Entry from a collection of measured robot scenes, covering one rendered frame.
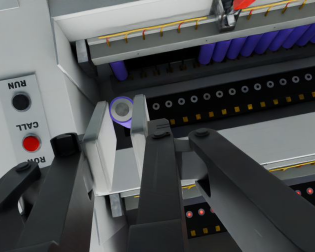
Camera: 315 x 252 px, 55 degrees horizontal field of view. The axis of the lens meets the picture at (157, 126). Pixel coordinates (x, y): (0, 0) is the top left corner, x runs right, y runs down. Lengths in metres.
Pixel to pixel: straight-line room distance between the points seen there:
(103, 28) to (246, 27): 0.16
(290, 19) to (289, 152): 0.15
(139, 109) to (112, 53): 0.20
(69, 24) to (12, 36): 0.06
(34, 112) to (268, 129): 0.25
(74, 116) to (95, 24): 0.10
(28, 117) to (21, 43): 0.07
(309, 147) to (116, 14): 0.25
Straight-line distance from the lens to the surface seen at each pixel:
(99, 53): 0.37
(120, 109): 0.20
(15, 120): 0.34
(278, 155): 0.35
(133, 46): 0.36
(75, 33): 0.36
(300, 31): 0.45
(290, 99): 0.52
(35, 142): 0.33
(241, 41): 0.42
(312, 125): 0.37
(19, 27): 0.34
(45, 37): 0.33
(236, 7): 0.30
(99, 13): 0.33
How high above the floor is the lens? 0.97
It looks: 8 degrees up
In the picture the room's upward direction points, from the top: 169 degrees clockwise
